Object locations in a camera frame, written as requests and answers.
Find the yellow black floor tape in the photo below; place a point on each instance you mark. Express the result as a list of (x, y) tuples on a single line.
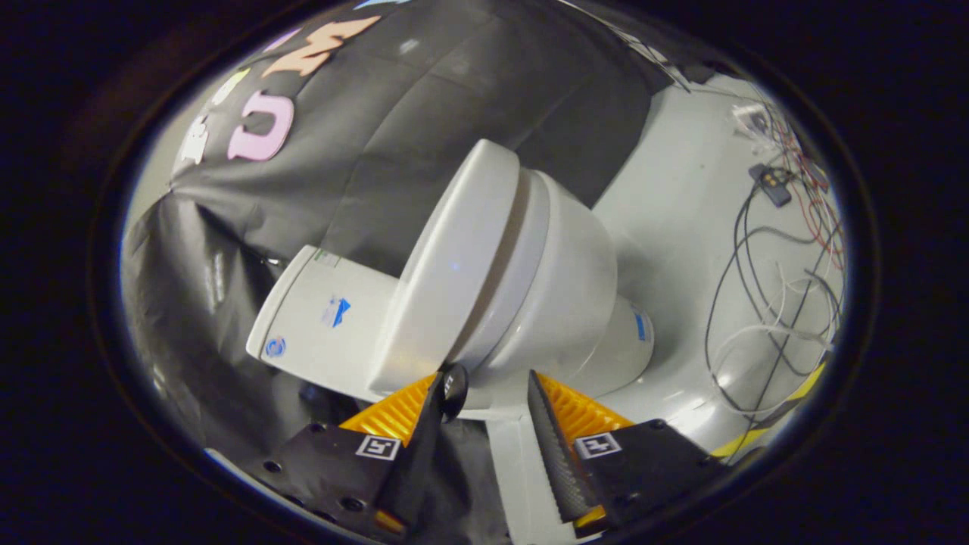
[(746, 439)]

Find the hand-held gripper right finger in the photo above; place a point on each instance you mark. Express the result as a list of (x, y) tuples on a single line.
[(556, 469)]

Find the white ceramic toilet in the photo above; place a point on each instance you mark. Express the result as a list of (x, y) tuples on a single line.
[(568, 288)]

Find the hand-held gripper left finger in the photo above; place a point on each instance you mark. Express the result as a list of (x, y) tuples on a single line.
[(420, 462)]

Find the small black device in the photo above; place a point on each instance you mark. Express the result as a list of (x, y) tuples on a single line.
[(772, 184)]

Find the black backdrop cloth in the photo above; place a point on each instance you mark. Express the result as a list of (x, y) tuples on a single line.
[(424, 98)]

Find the white toilet lid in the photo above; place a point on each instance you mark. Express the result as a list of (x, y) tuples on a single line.
[(447, 265)]

